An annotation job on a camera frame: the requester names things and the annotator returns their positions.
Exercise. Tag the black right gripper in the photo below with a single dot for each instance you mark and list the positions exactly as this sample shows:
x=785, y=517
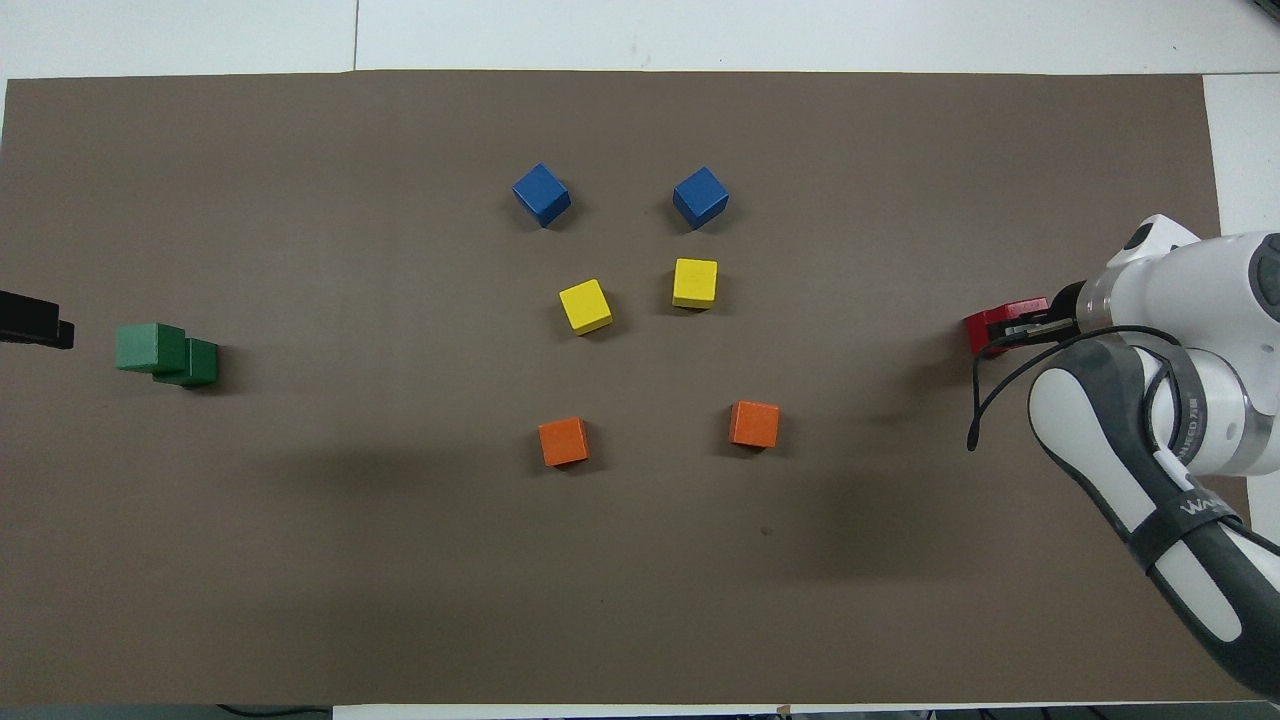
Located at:
x=1068, y=302

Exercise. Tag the blue wooden cube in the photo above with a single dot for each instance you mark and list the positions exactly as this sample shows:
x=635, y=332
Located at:
x=541, y=194
x=700, y=197

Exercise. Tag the yellow wooden cube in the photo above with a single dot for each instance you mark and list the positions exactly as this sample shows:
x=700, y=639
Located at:
x=695, y=283
x=585, y=305

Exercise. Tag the brown table mat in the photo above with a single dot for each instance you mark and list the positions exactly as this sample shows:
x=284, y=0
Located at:
x=300, y=600

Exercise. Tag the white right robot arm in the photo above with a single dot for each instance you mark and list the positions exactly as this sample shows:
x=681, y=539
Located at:
x=1200, y=300

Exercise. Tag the orange wooden cube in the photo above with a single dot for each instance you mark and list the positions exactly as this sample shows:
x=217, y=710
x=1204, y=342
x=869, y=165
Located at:
x=563, y=441
x=754, y=424

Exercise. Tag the green wooden cube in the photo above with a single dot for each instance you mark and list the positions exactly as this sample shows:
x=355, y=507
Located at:
x=150, y=347
x=200, y=367

